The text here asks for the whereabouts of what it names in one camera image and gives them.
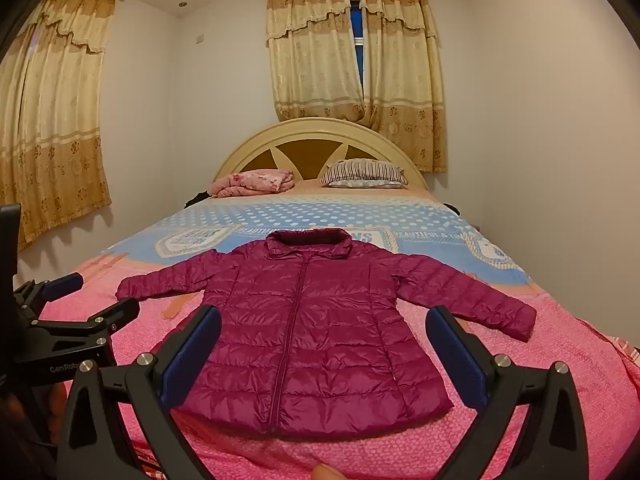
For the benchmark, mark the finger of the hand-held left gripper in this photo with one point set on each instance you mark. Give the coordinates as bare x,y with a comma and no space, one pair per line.
110,317
62,284

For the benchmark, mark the magenta puffer jacket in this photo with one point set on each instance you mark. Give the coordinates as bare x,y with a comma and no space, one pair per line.
310,340

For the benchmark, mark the window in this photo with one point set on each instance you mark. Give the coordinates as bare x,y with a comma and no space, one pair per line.
358,25

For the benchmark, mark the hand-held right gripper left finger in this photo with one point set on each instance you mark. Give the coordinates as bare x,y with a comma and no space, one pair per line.
192,355

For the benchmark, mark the striped pillow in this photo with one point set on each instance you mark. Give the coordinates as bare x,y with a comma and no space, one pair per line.
360,172

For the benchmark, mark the person's left hand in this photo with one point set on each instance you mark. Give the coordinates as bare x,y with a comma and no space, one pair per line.
56,405

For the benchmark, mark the wide beige floral curtain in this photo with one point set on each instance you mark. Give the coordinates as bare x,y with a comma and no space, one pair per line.
55,135

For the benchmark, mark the pink floral folded quilt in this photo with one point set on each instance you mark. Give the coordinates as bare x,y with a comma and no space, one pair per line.
250,182

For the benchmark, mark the beige floral curtain panel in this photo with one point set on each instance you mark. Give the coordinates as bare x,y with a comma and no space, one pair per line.
405,85
312,60

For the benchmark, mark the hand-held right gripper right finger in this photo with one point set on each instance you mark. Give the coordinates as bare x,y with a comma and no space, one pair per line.
457,355

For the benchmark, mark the cream arched bed headboard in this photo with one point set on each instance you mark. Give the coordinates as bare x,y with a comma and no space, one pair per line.
320,132

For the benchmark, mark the person's right hand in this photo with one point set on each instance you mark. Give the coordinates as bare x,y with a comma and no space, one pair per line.
326,473

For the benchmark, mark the dark cloth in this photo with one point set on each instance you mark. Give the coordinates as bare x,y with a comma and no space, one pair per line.
197,200

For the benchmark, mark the bed with pink-blue blanket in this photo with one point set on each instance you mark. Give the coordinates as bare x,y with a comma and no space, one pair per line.
525,360

